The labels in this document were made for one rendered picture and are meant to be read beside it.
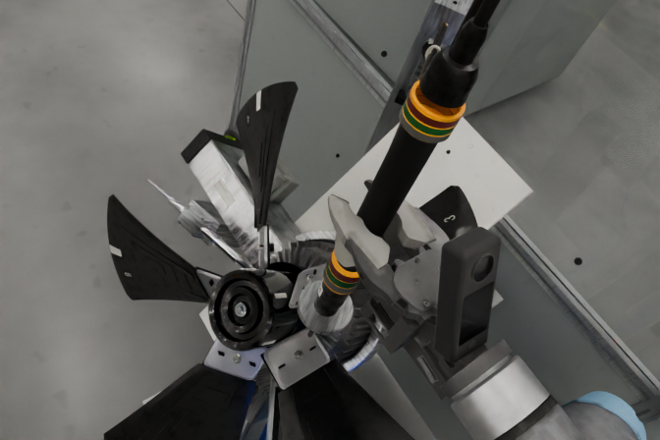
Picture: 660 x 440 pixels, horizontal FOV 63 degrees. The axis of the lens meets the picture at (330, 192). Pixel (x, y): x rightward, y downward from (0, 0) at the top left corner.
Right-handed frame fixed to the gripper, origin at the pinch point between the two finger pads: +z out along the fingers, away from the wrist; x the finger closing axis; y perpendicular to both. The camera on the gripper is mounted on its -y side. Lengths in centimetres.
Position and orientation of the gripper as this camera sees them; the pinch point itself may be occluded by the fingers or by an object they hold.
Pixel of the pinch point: (357, 193)
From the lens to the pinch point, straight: 54.0
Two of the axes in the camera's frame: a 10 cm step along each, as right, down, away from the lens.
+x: 8.0, -3.3, 5.1
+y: -2.4, 5.9, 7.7
